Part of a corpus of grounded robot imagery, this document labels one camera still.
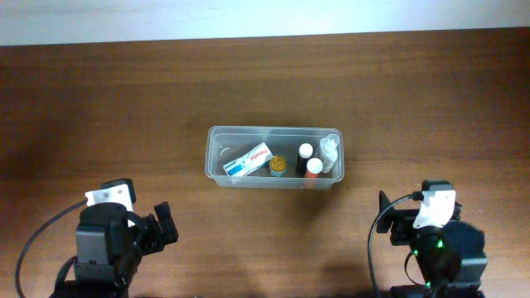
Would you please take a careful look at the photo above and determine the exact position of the white spray bottle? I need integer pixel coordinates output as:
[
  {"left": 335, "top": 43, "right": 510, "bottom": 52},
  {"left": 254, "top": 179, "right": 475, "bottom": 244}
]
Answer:
[{"left": 316, "top": 134, "right": 340, "bottom": 174}]

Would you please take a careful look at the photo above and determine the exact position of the black bottle white cap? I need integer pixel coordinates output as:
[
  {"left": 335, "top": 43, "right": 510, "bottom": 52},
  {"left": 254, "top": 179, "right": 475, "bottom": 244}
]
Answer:
[{"left": 296, "top": 143, "right": 313, "bottom": 175}]

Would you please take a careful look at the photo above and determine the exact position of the clear plastic container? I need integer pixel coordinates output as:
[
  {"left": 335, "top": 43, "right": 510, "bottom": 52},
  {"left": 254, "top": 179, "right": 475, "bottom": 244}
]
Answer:
[{"left": 205, "top": 126, "right": 345, "bottom": 190}]

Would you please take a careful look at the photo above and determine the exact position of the right black cable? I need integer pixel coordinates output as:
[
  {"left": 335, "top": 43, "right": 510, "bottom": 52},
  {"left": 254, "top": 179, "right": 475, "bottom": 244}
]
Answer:
[{"left": 367, "top": 190, "right": 424, "bottom": 298}]

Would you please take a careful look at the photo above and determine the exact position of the white medicine box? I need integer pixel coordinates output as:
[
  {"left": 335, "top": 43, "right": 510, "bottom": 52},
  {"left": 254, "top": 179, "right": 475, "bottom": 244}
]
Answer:
[{"left": 223, "top": 142, "right": 273, "bottom": 177}]

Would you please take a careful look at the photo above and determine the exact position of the small gold lid jar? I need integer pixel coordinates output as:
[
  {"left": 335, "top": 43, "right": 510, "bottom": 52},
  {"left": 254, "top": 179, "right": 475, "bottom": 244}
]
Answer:
[{"left": 269, "top": 156, "right": 287, "bottom": 177}]

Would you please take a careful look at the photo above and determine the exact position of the left black cable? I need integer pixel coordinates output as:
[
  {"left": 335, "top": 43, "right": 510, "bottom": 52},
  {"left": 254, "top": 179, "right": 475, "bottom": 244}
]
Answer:
[{"left": 14, "top": 198, "right": 90, "bottom": 298}]

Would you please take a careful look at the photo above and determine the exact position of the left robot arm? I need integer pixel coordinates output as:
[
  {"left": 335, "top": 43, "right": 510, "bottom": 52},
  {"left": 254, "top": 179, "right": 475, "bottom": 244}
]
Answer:
[{"left": 51, "top": 178, "right": 179, "bottom": 297}]

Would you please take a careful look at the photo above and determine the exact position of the black cable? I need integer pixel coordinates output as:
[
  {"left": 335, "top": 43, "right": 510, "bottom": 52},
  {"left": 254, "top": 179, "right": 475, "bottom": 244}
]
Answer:
[
  {"left": 367, "top": 190, "right": 424, "bottom": 298},
  {"left": 14, "top": 198, "right": 90, "bottom": 298}
]

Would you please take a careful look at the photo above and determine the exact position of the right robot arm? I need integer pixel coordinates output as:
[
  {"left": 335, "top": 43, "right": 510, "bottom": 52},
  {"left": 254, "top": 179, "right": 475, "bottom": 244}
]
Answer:
[{"left": 367, "top": 180, "right": 488, "bottom": 298}]

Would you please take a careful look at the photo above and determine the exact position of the orange tube white cap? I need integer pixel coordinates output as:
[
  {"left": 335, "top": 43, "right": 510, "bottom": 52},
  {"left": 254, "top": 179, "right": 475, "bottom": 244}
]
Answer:
[{"left": 305, "top": 157, "right": 323, "bottom": 189}]

